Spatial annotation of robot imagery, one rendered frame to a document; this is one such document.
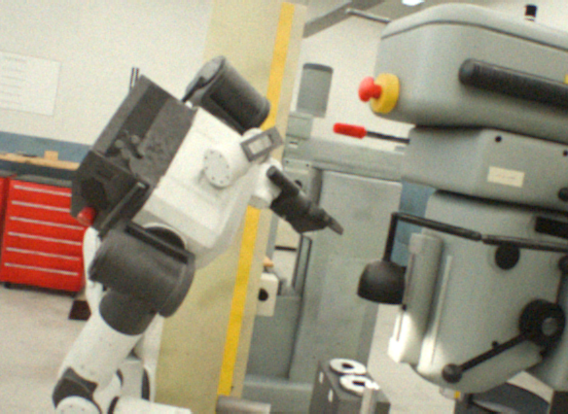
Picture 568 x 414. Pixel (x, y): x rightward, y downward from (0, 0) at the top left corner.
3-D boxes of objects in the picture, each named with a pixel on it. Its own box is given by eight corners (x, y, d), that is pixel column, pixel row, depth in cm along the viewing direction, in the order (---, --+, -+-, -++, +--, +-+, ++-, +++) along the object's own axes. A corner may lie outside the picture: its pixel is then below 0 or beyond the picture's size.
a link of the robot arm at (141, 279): (77, 313, 89) (116, 249, 85) (90, 282, 97) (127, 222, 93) (143, 344, 92) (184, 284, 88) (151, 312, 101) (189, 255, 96)
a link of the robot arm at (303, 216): (291, 242, 156) (262, 219, 149) (300, 212, 161) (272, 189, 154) (326, 236, 147) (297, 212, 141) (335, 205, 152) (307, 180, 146)
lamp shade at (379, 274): (346, 291, 89) (353, 252, 89) (380, 291, 93) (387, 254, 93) (377, 305, 83) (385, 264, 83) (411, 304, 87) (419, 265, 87)
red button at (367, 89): (363, 100, 85) (368, 74, 84) (353, 101, 88) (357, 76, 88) (383, 105, 85) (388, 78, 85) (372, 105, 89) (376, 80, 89)
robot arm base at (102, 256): (72, 295, 89) (100, 252, 84) (98, 243, 100) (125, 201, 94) (157, 336, 94) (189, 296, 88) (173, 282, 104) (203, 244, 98)
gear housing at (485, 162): (472, 195, 80) (485, 125, 79) (395, 179, 103) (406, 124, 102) (648, 225, 89) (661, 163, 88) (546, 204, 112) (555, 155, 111)
